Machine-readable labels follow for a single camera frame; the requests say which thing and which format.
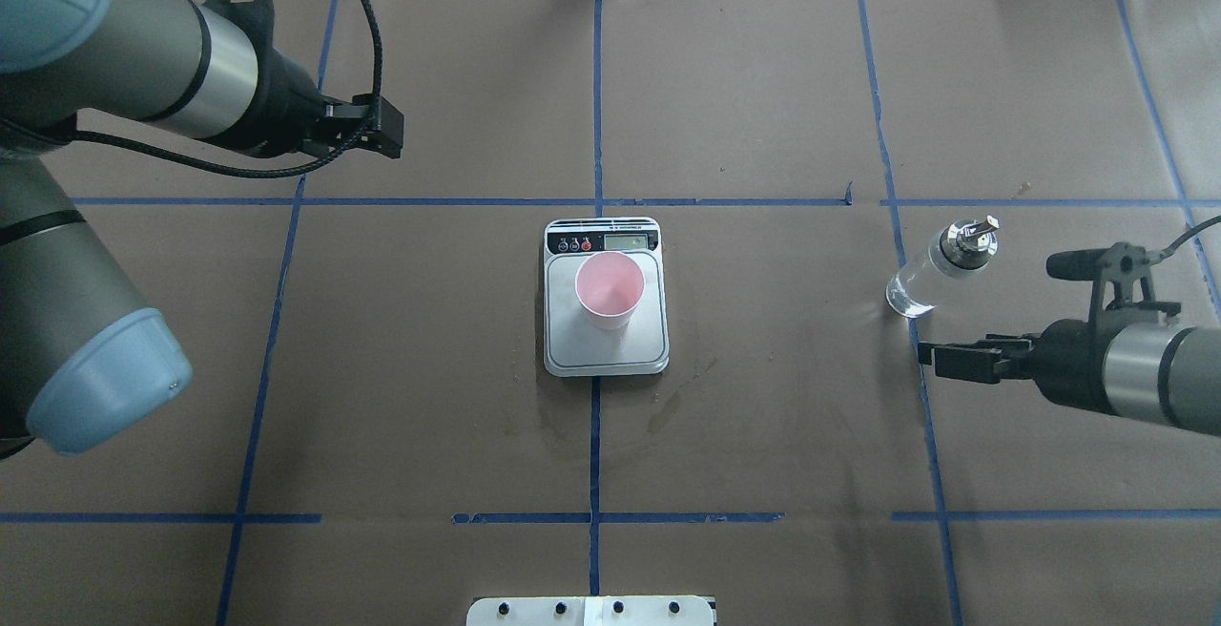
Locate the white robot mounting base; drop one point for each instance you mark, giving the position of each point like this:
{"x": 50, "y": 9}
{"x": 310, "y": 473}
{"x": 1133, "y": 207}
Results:
{"x": 594, "y": 610}

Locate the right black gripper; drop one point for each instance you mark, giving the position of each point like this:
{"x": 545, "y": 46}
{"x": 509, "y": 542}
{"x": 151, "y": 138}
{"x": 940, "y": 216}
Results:
{"x": 1070, "y": 355}

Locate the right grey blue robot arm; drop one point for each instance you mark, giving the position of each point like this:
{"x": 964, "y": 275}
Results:
{"x": 1152, "y": 373}

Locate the clear glass sauce bottle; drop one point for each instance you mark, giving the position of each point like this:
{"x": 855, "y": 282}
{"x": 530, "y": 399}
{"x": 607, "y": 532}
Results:
{"x": 961, "y": 251}

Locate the white digital kitchen scale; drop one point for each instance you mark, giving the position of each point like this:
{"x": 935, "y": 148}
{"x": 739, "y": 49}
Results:
{"x": 573, "y": 346}

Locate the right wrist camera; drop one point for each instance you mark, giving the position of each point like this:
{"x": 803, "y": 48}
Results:
{"x": 1120, "y": 277}

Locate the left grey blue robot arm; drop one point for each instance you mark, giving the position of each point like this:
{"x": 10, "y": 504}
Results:
{"x": 101, "y": 99}

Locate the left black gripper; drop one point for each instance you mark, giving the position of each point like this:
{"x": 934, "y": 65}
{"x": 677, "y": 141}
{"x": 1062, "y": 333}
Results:
{"x": 283, "y": 102}

